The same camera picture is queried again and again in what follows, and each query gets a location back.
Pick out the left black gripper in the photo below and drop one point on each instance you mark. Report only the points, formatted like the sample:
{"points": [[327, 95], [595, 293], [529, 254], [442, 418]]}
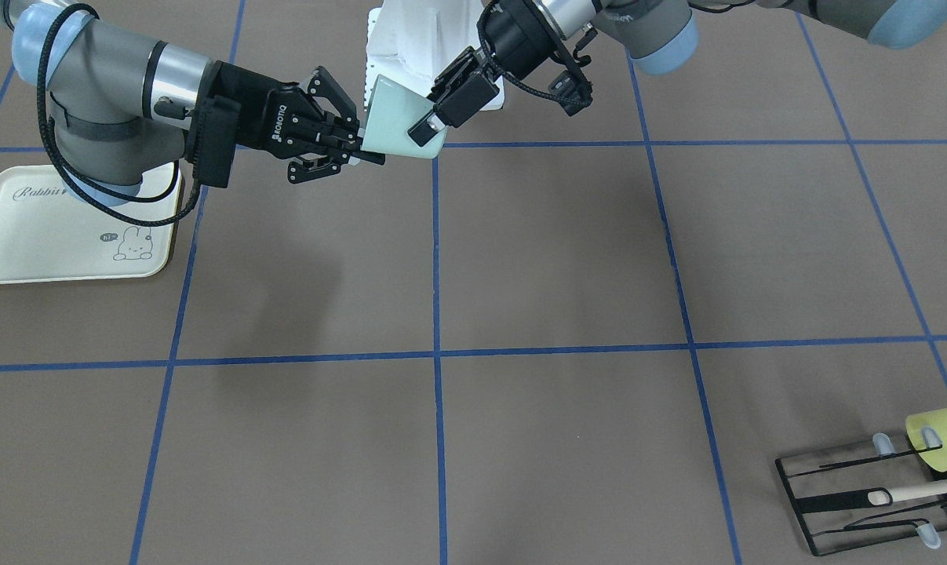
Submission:
{"points": [[518, 39]]}

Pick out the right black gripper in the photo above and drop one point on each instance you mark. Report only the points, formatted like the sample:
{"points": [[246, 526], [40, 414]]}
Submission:
{"points": [[263, 107]]}

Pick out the pale green plastic cup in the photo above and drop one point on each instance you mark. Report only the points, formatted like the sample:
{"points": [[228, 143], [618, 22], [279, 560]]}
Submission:
{"points": [[392, 111]]}

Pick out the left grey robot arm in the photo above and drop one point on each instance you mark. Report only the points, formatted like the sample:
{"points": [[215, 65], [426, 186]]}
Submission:
{"points": [[660, 36]]}

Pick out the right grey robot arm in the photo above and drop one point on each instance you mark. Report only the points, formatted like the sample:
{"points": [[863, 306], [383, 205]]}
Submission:
{"points": [[112, 104]]}

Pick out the cream rabbit serving tray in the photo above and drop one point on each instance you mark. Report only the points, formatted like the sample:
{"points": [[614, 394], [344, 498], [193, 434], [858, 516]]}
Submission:
{"points": [[48, 235]]}

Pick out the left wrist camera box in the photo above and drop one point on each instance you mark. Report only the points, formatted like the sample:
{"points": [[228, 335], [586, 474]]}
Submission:
{"points": [[463, 101]]}

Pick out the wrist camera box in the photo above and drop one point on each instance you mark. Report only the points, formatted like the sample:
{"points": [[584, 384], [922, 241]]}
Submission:
{"points": [[211, 141], [463, 101]]}

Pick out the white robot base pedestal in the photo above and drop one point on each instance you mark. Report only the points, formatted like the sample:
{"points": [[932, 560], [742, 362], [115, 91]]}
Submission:
{"points": [[412, 42]]}

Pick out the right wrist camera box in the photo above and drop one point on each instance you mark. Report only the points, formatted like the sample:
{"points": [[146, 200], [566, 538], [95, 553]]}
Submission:
{"points": [[211, 141]]}

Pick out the black wire cup rack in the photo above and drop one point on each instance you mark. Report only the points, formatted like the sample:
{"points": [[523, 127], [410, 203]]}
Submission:
{"points": [[862, 494]]}

